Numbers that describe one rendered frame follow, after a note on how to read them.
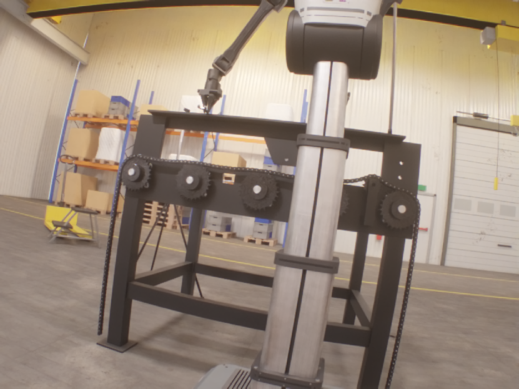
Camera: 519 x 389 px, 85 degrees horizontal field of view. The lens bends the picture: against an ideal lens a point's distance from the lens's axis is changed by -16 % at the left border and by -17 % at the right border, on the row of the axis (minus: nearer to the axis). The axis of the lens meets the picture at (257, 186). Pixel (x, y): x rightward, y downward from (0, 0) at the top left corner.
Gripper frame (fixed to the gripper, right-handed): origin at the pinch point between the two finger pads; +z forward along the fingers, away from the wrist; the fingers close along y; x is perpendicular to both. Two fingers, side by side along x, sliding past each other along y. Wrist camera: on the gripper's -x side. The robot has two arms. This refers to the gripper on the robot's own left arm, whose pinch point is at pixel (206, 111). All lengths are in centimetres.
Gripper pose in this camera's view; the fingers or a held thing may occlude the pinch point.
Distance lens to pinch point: 150.9
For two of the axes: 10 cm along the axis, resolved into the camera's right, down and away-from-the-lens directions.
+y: -9.7, -1.3, 1.8
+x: -1.7, -1.1, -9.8
